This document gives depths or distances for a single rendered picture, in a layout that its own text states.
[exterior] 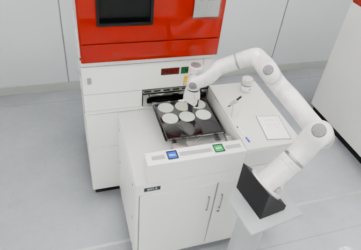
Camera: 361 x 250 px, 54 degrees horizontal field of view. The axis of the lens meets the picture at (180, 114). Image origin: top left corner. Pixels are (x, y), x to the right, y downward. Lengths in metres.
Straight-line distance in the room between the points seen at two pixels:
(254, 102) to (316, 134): 0.70
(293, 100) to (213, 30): 0.64
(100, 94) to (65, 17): 1.50
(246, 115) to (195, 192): 0.55
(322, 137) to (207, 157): 0.58
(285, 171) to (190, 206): 0.66
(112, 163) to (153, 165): 0.89
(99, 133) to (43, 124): 1.23
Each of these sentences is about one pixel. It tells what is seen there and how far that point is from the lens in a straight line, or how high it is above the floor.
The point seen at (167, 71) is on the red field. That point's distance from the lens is 2.22.
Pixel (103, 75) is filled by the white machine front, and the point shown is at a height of 1.11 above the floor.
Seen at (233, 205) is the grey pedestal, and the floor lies 0.82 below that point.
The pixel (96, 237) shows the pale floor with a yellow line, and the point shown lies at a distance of 2.69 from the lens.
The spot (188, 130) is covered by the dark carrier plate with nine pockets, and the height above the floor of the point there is 0.90.
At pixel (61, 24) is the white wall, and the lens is 3.62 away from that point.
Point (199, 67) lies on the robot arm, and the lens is 2.03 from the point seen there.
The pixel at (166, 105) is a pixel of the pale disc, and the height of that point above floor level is 0.90.
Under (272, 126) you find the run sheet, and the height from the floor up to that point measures 0.97.
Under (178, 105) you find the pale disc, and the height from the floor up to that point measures 0.90.
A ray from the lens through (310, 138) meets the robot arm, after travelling 1.73.
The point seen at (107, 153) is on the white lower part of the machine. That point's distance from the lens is 2.56.
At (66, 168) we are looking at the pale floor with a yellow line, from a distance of 3.13.
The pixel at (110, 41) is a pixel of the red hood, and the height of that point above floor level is 1.36.
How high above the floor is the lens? 2.28
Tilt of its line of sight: 39 degrees down
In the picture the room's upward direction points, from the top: 7 degrees clockwise
